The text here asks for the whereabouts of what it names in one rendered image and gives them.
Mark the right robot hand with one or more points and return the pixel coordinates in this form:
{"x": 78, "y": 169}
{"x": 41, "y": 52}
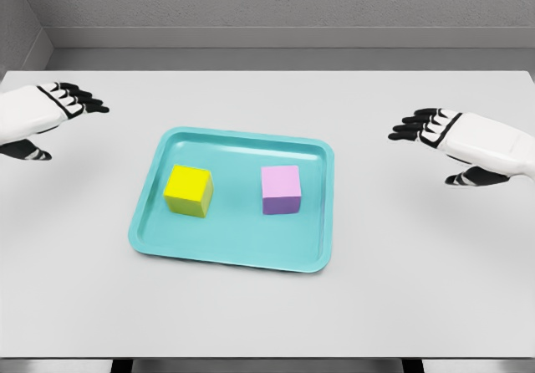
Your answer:
{"x": 485, "y": 139}

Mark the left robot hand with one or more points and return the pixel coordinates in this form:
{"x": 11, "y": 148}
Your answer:
{"x": 29, "y": 111}

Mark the yellow cube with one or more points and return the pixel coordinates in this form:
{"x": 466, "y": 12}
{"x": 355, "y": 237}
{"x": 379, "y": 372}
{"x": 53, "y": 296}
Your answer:
{"x": 188, "y": 189}

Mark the pink cube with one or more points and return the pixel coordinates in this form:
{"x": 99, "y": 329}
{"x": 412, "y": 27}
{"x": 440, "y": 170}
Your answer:
{"x": 280, "y": 188}

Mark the teal rectangular tray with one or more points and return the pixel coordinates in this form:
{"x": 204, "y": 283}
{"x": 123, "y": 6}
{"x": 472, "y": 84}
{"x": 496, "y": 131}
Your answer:
{"x": 234, "y": 235}

